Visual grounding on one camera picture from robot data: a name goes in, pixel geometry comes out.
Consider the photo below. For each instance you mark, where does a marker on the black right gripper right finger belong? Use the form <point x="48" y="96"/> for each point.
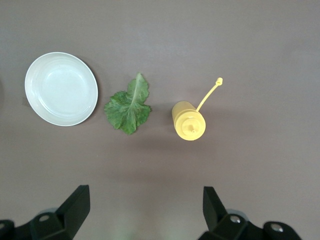
<point x="215" y="212"/>

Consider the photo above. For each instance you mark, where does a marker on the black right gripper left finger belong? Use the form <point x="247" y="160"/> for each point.
<point x="72" y="207"/>

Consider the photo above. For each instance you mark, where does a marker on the yellow mustard squeeze bottle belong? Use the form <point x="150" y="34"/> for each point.
<point x="185" y="112"/>

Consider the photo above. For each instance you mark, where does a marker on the green lettuce leaf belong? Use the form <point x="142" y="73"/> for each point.
<point x="130" y="112"/>

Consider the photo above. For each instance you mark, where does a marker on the beige round plate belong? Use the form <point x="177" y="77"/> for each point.
<point x="61" y="88"/>

